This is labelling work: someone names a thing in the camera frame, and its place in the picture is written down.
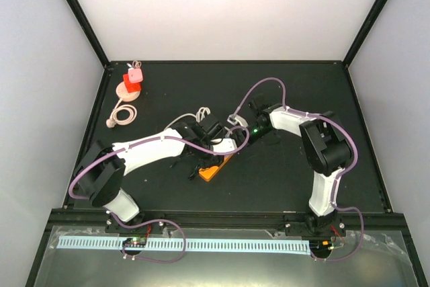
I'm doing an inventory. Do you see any pink plug adapter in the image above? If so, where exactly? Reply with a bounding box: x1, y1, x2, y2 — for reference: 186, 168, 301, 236
128, 68, 144, 83

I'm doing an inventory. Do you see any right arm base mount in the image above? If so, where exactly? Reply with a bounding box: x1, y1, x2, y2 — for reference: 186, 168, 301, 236
282, 213, 346, 238

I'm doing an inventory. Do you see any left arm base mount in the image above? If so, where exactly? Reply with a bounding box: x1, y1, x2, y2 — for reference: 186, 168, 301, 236
103, 210, 167, 235

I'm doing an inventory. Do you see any white power strip cable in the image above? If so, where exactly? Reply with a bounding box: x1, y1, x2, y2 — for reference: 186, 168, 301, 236
163, 106, 212, 132

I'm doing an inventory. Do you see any pink round power strip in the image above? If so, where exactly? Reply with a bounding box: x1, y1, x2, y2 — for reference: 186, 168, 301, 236
105, 82, 140, 128

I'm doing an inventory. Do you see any red plug adapter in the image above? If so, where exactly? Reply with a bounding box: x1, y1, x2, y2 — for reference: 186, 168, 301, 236
123, 74, 142, 93

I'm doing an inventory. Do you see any left black frame post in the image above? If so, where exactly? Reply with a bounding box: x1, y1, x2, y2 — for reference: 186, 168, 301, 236
65, 0, 110, 68

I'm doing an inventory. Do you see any black frame post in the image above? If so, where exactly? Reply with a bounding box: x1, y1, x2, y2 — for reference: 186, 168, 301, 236
65, 0, 110, 68
342, 0, 388, 69

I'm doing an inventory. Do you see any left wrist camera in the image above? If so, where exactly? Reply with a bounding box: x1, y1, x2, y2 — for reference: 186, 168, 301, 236
211, 138, 237, 156

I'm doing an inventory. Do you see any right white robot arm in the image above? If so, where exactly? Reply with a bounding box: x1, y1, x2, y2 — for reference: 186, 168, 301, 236
247, 97, 357, 235

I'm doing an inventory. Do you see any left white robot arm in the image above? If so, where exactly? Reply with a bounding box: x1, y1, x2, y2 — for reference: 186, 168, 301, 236
69, 114, 241, 233

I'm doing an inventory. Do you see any right black frame post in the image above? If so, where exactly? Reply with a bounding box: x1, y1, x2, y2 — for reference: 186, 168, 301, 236
342, 0, 388, 69

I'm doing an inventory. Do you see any light blue cable duct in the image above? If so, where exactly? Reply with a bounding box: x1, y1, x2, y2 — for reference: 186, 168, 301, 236
56, 236, 311, 255

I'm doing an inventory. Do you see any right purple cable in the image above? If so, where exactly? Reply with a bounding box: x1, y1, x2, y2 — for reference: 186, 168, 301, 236
231, 77, 366, 263

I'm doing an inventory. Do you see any orange power strip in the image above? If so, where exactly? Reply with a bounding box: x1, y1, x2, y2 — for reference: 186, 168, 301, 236
198, 155, 232, 182

